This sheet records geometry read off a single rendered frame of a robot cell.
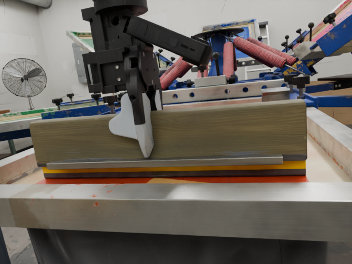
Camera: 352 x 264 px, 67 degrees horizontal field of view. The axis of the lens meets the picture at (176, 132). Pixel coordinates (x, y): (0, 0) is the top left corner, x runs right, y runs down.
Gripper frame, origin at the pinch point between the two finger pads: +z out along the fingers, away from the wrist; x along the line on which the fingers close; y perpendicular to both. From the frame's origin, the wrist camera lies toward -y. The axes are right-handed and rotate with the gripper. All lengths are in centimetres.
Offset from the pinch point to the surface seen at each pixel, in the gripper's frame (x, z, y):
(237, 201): 14.0, 2.0, -12.0
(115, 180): 1.5, 5.0, 6.7
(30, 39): -422, -113, 380
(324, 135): -9.8, 2.7, -25.0
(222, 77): -73, -7, -5
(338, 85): -171, 10, -75
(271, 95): -44.5, -0.9, -20.2
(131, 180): 1.3, 5.0, 4.2
